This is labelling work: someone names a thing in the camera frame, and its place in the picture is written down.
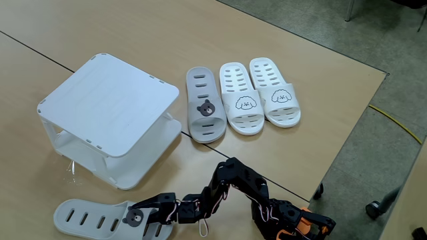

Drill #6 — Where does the grey bear slipper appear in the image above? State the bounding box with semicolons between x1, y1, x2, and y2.
53;199;174;240
185;66;228;144

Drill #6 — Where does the white dog slipper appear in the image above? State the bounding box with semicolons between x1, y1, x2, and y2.
219;61;266;136
249;57;302;129

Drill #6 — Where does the white two-shelf shoe rack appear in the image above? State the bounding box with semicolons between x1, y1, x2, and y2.
36;52;183;191

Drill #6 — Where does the black table castor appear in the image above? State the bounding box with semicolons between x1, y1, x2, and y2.
312;182;324;200

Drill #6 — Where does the black chair castor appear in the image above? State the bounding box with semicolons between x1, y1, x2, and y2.
365;186;401;220

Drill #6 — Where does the black object on floor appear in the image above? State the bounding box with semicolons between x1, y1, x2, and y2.
411;226;427;240

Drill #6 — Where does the grey metal chair leg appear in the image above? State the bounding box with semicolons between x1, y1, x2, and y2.
344;0;356;23

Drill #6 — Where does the yellow floor cable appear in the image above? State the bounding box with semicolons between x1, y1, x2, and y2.
368;104;424;145

